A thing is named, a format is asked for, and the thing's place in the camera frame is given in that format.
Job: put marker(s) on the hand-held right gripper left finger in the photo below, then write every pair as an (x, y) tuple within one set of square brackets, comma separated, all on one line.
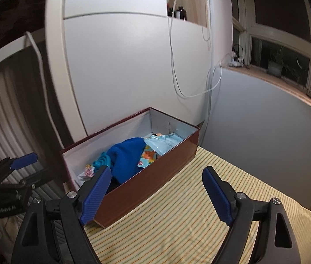
[(95, 195)]

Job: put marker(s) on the blue knit hat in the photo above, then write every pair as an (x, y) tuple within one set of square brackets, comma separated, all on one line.
[(125, 159)]

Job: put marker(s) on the white power strip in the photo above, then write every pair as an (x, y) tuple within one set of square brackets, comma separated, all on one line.
[(235, 63)]

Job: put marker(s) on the striped beige bedsheet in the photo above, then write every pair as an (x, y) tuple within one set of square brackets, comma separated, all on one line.
[(185, 225)]

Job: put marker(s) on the dark bottle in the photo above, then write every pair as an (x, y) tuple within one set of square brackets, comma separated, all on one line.
[(182, 13), (170, 12)]

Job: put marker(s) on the small pink and white packet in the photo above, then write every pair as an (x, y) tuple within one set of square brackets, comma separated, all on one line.
[(88, 172)]

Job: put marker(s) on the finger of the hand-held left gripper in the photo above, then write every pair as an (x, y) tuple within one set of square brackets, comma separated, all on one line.
[(23, 161), (37, 180)]

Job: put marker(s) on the dark red cardboard box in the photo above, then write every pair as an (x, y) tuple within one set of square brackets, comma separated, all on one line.
[(150, 181)]

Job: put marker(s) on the potted plant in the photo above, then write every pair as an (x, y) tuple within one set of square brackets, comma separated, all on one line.
[(275, 66)]

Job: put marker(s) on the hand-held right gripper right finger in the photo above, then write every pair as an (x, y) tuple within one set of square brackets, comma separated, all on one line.
[(217, 198)]

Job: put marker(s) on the orange and teal wipes packet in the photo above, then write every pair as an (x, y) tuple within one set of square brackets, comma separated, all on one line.
[(148, 156)]

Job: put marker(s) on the white wardrobe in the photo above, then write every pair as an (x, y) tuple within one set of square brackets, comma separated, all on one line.
[(117, 60)]

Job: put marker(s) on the teal ribbed object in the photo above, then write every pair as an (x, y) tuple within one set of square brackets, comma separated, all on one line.
[(103, 161)]

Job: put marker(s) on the ribbed pale bedding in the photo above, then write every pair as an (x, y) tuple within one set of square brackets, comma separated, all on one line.
[(7, 115)]

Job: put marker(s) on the light blue mask packet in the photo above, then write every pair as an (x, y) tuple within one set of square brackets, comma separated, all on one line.
[(166, 143)]

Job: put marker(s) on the window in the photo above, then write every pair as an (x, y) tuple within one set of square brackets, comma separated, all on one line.
[(282, 11)]

